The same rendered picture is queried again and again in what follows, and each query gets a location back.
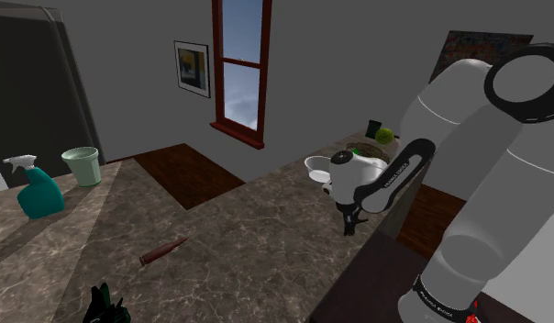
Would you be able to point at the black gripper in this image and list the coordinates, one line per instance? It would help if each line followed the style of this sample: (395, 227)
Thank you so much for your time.
(350, 212)

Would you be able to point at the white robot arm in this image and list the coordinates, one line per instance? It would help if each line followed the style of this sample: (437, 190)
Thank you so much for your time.
(478, 188)

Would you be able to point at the white bowl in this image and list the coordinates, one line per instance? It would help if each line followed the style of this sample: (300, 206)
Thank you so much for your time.
(316, 169)

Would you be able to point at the brown round basin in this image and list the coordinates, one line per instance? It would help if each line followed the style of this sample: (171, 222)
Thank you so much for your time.
(371, 151)

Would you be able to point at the dark robot stand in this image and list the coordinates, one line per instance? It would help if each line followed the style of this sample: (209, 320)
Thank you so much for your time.
(371, 286)

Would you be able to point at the green tennis ball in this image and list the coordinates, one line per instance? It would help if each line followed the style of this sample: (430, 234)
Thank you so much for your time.
(384, 136)

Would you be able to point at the black cup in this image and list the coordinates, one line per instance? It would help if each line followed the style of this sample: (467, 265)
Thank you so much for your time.
(372, 129)

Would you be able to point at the red framed window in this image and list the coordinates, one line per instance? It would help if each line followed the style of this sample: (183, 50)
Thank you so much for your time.
(241, 67)

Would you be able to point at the brown pointed pen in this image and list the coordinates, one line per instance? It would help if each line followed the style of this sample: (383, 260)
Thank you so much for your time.
(160, 253)

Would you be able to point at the black green figure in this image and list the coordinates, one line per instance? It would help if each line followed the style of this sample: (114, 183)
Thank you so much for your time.
(102, 308)

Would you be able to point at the pale green cup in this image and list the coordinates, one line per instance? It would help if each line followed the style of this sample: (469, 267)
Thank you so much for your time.
(85, 172)

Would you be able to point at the teal spray bottle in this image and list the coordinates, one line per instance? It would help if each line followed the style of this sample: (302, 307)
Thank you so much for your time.
(40, 197)

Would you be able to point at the dark grey refrigerator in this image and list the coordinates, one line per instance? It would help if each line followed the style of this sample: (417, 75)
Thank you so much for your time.
(31, 98)

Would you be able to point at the colourful frameless wall picture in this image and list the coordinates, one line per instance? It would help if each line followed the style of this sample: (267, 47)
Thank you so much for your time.
(478, 49)

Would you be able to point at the white framed wall picture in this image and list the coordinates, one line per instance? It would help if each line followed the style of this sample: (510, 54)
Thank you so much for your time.
(192, 68)

